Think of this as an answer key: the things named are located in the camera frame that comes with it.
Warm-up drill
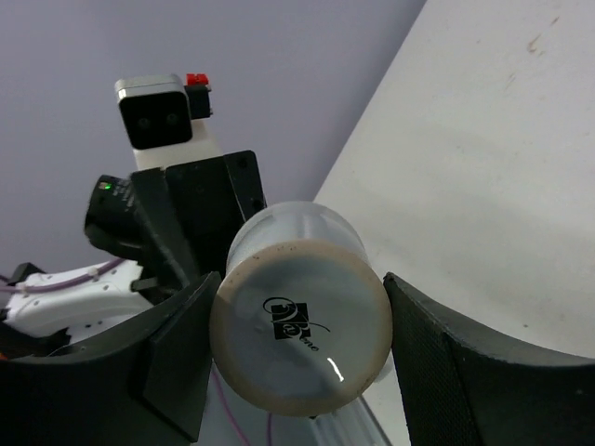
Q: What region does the pale blue footed cup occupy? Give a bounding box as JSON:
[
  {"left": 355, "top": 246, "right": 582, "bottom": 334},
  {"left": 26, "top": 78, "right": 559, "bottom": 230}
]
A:
[{"left": 209, "top": 202, "right": 392, "bottom": 417}]

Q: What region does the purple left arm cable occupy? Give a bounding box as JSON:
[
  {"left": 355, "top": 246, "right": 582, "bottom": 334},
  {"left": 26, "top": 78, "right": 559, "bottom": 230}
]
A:
[{"left": 0, "top": 258, "right": 126, "bottom": 296}]

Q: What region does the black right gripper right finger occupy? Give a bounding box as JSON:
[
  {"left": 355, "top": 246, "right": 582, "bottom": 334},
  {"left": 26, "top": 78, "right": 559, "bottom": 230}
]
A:
[{"left": 383, "top": 273, "right": 594, "bottom": 445}]

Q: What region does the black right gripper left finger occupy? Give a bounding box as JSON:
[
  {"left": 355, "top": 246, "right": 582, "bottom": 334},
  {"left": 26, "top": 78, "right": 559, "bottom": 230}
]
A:
[{"left": 1, "top": 273, "right": 220, "bottom": 445}]

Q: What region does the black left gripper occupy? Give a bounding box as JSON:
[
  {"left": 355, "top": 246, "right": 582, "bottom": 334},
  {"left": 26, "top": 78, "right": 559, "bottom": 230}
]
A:
[{"left": 84, "top": 151, "right": 267, "bottom": 297}]

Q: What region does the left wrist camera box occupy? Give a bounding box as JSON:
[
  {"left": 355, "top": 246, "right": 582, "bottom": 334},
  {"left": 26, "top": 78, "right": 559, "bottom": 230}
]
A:
[{"left": 114, "top": 74, "right": 192, "bottom": 151}]

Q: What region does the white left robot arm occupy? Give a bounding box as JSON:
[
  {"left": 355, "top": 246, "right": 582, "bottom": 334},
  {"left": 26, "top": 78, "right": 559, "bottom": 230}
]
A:
[{"left": 1, "top": 151, "right": 266, "bottom": 358}]

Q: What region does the aluminium front rail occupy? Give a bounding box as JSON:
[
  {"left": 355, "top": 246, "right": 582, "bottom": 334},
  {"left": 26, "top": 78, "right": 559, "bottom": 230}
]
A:
[{"left": 310, "top": 397, "right": 391, "bottom": 446}]

